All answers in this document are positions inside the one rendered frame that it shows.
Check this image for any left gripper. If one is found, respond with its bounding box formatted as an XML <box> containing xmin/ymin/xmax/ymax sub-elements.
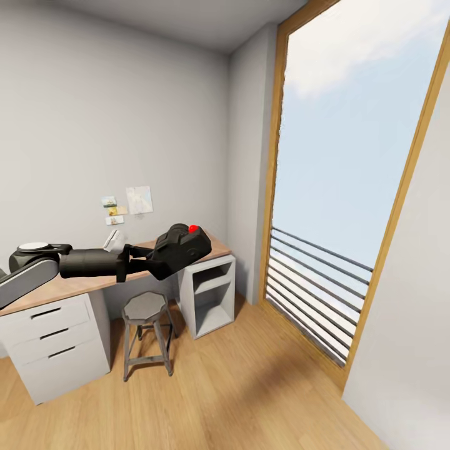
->
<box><xmin>84</xmin><ymin>244</ymin><xmax>164</xmax><ymax>283</ymax></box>

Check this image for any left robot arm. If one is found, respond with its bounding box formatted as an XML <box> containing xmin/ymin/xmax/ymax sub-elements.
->
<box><xmin>0</xmin><ymin>229</ymin><xmax>164</xmax><ymax>311</ymax></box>

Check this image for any digital camera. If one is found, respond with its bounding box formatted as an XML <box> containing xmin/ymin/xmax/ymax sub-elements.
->
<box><xmin>145</xmin><ymin>223</ymin><xmax>212</xmax><ymax>281</ymax></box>

